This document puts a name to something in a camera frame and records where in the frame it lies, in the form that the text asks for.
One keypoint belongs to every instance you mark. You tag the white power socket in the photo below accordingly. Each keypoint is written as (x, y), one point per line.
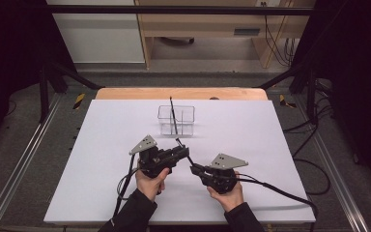
(267, 2)

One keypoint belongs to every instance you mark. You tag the light wooden desk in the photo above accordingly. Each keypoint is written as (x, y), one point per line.
(206, 25)

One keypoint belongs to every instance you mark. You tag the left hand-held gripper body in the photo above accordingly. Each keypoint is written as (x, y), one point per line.
(153, 161)

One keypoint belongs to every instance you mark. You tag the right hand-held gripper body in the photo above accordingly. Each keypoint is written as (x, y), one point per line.
(222, 179)

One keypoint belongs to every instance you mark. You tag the clear acrylic organizer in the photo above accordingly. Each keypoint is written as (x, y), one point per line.
(186, 119)

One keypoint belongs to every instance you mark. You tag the aluminium floor rail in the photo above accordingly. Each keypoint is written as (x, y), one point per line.
(335, 180)
(13, 180)

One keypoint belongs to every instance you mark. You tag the person's left hand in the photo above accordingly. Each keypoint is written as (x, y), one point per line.
(149, 187)

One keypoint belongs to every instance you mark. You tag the yellow black floor tape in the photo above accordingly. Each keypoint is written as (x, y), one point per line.
(79, 100)
(283, 100)

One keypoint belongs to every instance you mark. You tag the white cabinet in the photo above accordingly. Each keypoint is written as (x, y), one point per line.
(103, 42)

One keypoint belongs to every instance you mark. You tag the black metal stand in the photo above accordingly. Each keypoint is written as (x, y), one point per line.
(310, 96)
(44, 93)

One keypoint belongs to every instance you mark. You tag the wooden table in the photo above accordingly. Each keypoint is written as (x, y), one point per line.
(180, 93)

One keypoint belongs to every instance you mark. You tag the long black makeup brush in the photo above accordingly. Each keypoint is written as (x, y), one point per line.
(173, 116)

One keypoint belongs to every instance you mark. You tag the white table sheet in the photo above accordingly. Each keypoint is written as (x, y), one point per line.
(238, 135)

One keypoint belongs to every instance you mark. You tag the small black makeup brush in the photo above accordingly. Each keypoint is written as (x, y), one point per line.
(190, 159)

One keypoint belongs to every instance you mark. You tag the person's right hand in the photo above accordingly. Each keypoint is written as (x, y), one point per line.
(230, 200)

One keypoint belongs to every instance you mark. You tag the black curtain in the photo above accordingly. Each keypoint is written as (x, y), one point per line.
(9, 48)
(360, 64)

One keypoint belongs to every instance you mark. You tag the black horizontal frame bar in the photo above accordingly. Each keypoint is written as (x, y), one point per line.
(174, 10)

